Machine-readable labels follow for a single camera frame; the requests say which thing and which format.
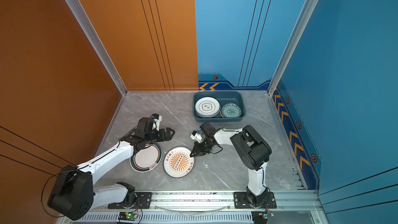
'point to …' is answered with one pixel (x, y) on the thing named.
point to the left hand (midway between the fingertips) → (169, 131)
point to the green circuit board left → (127, 215)
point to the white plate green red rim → (147, 159)
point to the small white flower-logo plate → (207, 107)
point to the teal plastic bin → (224, 97)
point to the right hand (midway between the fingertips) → (191, 156)
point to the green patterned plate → (230, 110)
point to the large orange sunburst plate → (177, 162)
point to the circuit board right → (260, 217)
